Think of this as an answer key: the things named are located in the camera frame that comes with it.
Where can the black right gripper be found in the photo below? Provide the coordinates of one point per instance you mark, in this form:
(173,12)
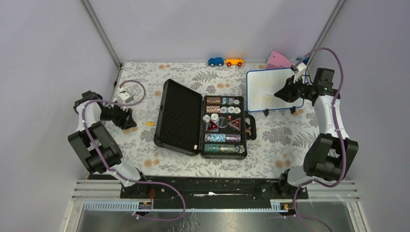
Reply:
(287,93)

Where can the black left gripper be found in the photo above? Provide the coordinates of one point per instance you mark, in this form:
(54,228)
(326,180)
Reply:
(124,120)

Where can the blue framed whiteboard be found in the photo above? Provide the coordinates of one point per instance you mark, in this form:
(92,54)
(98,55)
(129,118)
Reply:
(261,82)

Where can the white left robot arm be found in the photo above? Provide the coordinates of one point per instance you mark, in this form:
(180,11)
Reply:
(94,145)

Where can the pink box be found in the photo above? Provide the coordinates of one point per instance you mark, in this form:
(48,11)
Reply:
(276,60)

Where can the blue block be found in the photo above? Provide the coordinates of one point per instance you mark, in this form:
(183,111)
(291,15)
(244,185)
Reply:
(303,60)

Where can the orange toy car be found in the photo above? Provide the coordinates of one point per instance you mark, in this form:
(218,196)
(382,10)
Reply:
(234,62)

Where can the clear dealer button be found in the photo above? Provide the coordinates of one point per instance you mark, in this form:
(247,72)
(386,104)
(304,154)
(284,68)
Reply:
(223,122)

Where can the blue toy car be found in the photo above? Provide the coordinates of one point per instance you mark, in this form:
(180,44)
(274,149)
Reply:
(217,61)

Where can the black poker chip case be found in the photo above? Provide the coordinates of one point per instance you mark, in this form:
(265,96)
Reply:
(183,115)

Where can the red triangle all-in marker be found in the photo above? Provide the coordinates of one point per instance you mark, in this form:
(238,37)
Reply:
(212,126)

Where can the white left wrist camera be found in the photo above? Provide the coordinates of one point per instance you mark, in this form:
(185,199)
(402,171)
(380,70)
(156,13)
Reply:
(124,97)

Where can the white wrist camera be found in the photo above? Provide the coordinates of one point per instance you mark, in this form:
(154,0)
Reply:
(299,69)
(124,97)

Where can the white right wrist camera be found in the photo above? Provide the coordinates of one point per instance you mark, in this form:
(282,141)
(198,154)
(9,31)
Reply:
(299,69)

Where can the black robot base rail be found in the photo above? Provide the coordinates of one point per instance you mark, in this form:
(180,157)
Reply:
(173,192)

